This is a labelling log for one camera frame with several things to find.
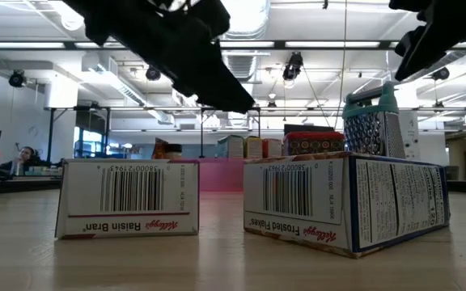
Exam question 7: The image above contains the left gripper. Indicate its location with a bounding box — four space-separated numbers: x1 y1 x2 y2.
107 0 256 113

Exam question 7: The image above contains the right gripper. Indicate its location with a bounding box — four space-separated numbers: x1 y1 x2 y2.
388 0 466 82

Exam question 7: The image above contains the small green carton box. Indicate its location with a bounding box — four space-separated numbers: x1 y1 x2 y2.
215 134 244 159

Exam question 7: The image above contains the small yellow carton box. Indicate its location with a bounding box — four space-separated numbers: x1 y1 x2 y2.
242 136 264 159

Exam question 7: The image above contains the small red cereal box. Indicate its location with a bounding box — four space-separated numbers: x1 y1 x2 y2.
261 137 283 159

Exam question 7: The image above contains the orange triangular snack bag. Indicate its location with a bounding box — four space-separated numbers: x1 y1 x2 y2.
151 137 169 160

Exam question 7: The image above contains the red patterned tin box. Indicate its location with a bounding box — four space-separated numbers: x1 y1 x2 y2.
282 131 346 157

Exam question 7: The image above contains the Frosted Flakes cereal box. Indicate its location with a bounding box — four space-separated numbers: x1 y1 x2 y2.
243 151 451 259

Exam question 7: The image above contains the Raisin Bran cereal box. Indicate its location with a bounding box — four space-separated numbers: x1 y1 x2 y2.
54 158 201 240

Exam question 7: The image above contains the pink plastic tray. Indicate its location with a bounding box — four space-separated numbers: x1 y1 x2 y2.
198 157 246 192

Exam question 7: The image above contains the black background monitor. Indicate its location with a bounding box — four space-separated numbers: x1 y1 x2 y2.
283 124 335 134

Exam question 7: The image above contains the steel box grater teal trim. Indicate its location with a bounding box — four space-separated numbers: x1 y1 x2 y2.
341 80 407 159

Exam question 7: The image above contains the person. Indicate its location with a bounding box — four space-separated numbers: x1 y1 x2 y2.
0 145 42 173

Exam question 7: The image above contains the black ceiling camera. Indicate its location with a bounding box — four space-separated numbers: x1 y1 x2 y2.
430 66 451 82
8 70 27 89
282 51 305 82
145 66 163 82

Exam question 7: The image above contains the silver ventilation duct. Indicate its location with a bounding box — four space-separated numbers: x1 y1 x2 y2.
222 0 271 84

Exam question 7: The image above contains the thin hanging cord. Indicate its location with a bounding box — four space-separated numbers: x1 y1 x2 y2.
340 0 348 106

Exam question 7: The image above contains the black aluminium rig frame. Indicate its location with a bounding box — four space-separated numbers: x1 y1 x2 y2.
0 39 466 195

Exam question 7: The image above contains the black background frame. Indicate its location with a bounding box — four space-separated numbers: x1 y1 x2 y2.
45 105 263 171

